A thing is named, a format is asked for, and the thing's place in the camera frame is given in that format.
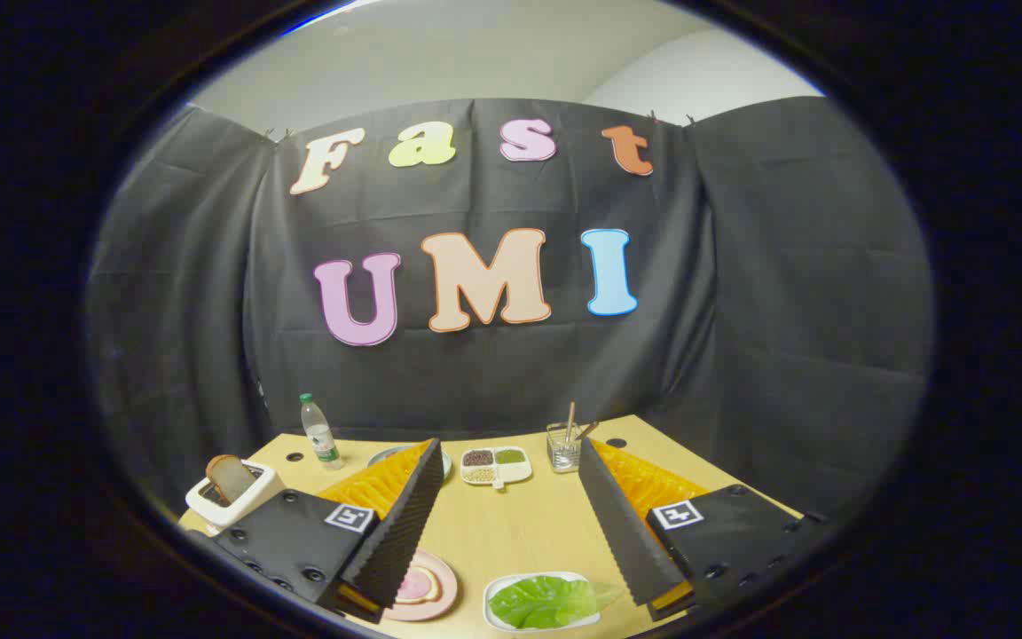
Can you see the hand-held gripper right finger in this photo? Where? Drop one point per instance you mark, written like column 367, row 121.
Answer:
column 622, row 532

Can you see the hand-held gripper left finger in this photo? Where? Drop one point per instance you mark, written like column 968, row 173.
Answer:
column 400, row 532

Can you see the green lettuce leaf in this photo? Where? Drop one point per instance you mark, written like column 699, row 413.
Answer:
column 538, row 602

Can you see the brown toast slice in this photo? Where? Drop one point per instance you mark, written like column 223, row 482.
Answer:
column 229, row 477

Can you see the pink ham slice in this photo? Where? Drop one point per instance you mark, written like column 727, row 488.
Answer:
column 418, row 587

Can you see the light blue plate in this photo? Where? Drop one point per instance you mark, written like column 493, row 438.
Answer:
column 385, row 456

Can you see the pink plate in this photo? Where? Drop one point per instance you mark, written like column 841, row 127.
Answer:
column 443, row 599

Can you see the clear glass cup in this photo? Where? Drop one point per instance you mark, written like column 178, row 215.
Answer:
column 564, row 457

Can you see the dark wooden stick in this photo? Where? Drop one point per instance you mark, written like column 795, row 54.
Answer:
column 588, row 429

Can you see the white plate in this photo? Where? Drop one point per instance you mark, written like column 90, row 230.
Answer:
column 498, row 582

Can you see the light wooden stick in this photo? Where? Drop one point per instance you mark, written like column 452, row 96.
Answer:
column 570, row 419

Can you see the clear plastic water bottle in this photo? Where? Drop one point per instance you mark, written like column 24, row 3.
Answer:
column 322, row 435

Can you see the white divided dish with beans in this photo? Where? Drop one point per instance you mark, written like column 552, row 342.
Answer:
column 511, row 474

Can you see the white toaster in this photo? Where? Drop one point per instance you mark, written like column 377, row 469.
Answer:
column 209, row 510

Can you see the black backdrop cloth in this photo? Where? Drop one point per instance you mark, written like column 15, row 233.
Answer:
column 742, row 311

